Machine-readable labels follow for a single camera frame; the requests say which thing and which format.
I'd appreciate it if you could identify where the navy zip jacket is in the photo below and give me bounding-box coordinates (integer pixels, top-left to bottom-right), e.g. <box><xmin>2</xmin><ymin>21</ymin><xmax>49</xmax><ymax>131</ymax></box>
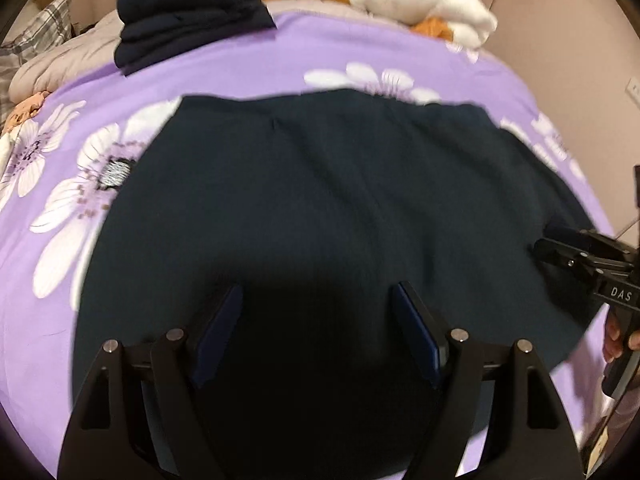
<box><xmin>72</xmin><ymin>87</ymin><xmax>608</xmax><ymax>480</ymax></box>

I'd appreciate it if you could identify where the white cable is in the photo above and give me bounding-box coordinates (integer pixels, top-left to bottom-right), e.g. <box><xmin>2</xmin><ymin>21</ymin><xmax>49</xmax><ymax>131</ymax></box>
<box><xmin>616</xmin><ymin>212</ymin><xmax>640</xmax><ymax>238</ymax></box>

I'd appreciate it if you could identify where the beige quilt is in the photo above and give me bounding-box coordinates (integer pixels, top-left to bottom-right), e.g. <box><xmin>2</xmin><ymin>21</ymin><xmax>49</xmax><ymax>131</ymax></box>
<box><xmin>9</xmin><ymin>10</ymin><xmax>126</xmax><ymax>103</ymax></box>

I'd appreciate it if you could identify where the grey plaid pillow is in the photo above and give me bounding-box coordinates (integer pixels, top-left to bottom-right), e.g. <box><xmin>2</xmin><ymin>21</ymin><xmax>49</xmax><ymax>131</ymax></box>
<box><xmin>0</xmin><ymin>0</ymin><xmax>78</xmax><ymax>66</ymax></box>

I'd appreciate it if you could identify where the stack of folded navy clothes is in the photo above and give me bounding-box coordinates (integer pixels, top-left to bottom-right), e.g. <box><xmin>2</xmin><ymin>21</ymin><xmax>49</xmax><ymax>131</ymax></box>
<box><xmin>114</xmin><ymin>0</ymin><xmax>277</xmax><ymax>77</ymax></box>

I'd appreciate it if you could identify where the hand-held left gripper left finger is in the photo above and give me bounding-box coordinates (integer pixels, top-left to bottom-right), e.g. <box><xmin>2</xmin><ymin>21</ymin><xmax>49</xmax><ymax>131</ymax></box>
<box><xmin>57</xmin><ymin>282</ymin><xmax>245</xmax><ymax>480</ymax></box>

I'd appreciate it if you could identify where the peach cloth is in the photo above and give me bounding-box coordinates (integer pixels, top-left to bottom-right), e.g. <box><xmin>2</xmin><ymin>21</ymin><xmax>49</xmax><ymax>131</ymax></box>
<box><xmin>0</xmin><ymin>91</ymin><xmax>53</xmax><ymax>133</ymax></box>

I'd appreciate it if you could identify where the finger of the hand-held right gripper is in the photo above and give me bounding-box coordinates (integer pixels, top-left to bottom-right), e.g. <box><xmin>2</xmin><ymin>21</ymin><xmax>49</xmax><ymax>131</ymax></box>
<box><xmin>532</xmin><ymin>238</ymin><xmax>608</xmax><ymax>276</ymax></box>
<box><xmin>575</xmin><ymin>229</ymin><xmax>638</xmax><ymax>259</ymax></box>

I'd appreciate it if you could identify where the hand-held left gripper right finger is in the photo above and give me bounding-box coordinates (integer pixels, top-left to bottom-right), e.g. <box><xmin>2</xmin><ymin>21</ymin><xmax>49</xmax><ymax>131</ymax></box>
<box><xmin>391</xmin><ymin>281</ymin><xmax>585</xmax><ymax>480</ymax></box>

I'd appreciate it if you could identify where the person's right hand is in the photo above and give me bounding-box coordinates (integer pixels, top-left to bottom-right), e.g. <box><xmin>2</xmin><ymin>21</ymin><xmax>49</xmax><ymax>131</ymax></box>
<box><xmin>603</xmin><ymin>316</ymin><xmax>640</xmax><ymax>363</ymax></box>

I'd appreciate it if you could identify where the white plush goose toy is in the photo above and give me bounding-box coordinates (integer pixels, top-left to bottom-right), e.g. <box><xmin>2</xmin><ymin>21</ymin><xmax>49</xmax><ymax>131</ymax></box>
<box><xmin>262</xmin><ymin>0</ymin><xmax>498</xmax><ymax>50</ymax></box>

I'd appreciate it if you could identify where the purple floral bedsheet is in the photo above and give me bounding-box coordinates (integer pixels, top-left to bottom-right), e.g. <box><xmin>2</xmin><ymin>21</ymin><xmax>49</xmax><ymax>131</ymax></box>
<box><xmin>0</xmin><ymin>12</ymin><xmax>618</xmax><ymax>480</ymax></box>

